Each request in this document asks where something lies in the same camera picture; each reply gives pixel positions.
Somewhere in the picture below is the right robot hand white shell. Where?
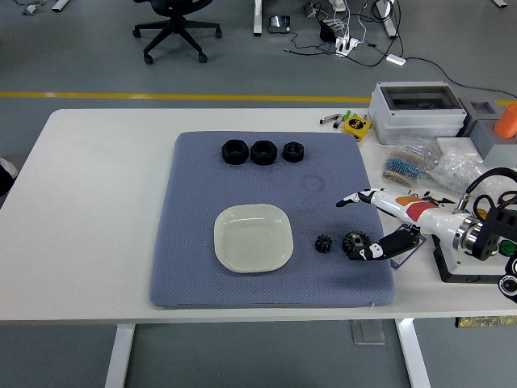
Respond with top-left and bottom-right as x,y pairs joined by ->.
335,187 -> 465,262

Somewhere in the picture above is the large black gear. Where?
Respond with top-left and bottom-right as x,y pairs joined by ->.
342,230 -> 371,256

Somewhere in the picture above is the small black gear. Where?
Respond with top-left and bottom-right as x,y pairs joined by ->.
314,234 -> 334,255

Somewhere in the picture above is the white flat box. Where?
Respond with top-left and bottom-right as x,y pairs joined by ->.
435,136 -> 488,162

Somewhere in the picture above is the small black hex nut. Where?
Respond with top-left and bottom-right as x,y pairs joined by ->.
282,141 -> 306,163

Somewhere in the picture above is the large black hex nut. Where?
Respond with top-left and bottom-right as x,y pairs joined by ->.
221,138 -> 249,165
250,139 -> 278,166

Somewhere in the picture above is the purple-edged label card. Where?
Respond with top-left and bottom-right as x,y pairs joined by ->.
389,224 -> 428,271

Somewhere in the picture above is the bag of clear parts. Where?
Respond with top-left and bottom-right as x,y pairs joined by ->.
427,149 -> 502,191

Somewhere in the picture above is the bag of blue resistors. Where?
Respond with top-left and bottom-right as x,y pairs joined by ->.
380,139 -> 441,189

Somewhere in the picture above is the grey block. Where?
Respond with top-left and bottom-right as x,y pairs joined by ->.
473,120 -> 517,167

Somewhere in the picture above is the yellow tape measure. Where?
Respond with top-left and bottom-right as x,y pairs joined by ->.
343,116 -> 372,141

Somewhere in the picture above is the grey square holder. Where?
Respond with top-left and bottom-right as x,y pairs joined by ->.
464,99 -> 498,137

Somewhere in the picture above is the yellow label strip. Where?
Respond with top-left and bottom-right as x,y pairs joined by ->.
455,316 -> 517,329

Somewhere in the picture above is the orange cylinder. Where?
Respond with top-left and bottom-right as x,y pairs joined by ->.
493,103 -> 517,138

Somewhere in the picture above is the grey floor plate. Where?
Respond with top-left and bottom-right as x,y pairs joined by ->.
350,320 -> 387,346

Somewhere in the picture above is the white table leg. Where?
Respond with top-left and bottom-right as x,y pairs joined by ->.
394,318 -> 432,388
103,325 -> 136,388

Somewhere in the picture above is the white square plate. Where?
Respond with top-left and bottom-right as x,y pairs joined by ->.
212,203 -> 294,274

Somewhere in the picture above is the white power strip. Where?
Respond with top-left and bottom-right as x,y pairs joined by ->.
334,36 -> 362,57

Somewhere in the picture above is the white desk leg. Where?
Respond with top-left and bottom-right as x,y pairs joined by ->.
253,0 -> 264,37
374,0 -> 399,40

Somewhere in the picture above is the black power brick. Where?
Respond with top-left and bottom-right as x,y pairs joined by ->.
319,19 -> 338,43

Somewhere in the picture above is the blue-grey quilted mat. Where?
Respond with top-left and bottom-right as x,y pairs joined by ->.
149,130 -> 397,310

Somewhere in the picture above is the black desk phone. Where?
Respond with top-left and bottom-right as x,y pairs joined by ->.
268,15 -> 292,35

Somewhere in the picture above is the black office chair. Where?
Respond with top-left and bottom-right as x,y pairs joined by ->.
132,0 -> 224,65

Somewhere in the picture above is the person's shoe dark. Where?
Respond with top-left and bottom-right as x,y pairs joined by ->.
0,157 -> 19,198

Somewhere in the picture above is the grey electrical enclosure box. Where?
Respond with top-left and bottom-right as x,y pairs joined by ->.
368,82 -> 469,145

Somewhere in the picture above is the long black floor cable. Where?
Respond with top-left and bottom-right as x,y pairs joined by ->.
406,57 -> 517,101

